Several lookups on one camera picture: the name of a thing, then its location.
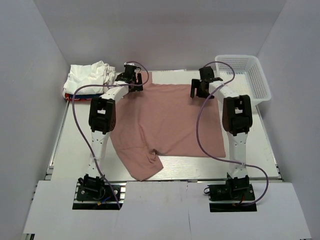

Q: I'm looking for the white t-shirt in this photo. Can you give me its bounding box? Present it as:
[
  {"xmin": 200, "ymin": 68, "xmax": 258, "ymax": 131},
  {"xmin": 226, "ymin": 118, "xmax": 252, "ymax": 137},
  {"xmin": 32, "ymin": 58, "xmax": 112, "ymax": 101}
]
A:
[{"xmin": 63, "ymin": 60, "xmax": 116, "ymax": 95}]

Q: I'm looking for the pink t-shirt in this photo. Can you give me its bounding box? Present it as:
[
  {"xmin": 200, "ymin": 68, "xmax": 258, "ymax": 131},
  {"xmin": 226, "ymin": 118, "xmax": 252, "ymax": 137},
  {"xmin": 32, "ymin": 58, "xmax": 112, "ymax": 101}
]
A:
[{"xmin": 110, "ymin": 71, "xmax": 226, "ymax": 181}]

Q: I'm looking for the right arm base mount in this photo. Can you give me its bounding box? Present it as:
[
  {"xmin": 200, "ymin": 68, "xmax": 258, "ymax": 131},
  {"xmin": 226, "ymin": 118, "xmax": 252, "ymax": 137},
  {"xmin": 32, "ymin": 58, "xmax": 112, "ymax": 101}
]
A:
[{"xmin": 203, "ymin": 183, "xmax": 257, "ymax": 213}]

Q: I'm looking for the white plastic mesh basket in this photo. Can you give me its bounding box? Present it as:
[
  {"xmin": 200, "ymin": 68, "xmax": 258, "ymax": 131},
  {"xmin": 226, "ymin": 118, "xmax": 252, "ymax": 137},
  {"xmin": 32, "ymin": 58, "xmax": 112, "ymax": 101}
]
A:
[{"xmin": 215, "ymin": 54, "xmax": 271, "ymax": 106}]

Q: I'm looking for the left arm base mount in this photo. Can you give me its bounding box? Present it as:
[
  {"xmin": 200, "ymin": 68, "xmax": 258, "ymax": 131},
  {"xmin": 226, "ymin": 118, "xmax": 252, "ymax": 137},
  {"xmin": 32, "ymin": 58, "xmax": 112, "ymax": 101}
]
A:
[{"xmin": 72, "ymin": 183, "xmax": 126, "ymax": 211}]

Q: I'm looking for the red blue folded shirt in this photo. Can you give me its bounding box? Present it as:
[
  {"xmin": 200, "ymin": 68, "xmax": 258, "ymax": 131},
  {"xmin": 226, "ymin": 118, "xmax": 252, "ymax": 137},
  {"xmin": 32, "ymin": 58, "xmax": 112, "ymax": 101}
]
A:
[{"xmin": 62, "ymin": 90, "xmax": 102, "ymax": 102}]

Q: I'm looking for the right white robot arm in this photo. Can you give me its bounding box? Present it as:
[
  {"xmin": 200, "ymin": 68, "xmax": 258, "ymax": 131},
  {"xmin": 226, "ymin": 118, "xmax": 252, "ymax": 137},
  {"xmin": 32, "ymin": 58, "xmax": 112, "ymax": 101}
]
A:
[{"xmin": 190, "ymin": 66, "xmax": 253, "ymax": 200}]

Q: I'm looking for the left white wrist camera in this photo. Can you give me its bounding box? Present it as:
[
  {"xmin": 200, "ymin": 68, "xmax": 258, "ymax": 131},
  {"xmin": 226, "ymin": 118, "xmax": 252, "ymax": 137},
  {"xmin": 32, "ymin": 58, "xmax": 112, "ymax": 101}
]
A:
[{"xmin": 124, "ymin": 62, "xmax": 136, "ymax": 68}]

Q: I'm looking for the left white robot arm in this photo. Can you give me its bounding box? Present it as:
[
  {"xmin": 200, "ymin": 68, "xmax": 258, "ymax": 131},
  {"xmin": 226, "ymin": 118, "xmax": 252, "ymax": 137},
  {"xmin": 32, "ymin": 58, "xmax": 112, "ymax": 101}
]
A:
[{"xmin": 85, "ymin": 61, "xmax": 146, "ymax": 183}]

